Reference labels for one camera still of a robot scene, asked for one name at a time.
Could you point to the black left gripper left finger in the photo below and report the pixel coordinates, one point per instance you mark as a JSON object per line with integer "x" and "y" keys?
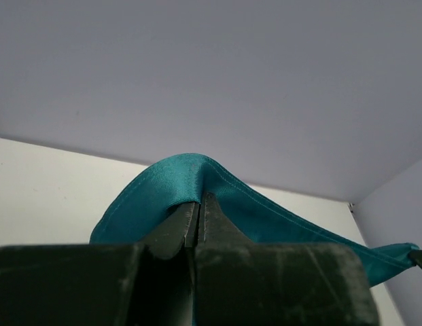
{"x": 149, "y": 282}

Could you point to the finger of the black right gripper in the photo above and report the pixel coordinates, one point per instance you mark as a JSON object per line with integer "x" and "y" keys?
{"x": 416, "y": 257}

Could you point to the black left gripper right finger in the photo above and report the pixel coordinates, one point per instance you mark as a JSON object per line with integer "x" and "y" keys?
{"x": 241, "y": 282}

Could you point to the teal cloth napkin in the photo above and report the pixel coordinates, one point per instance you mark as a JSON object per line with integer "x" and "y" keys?
{"x": 157, "y": 191}

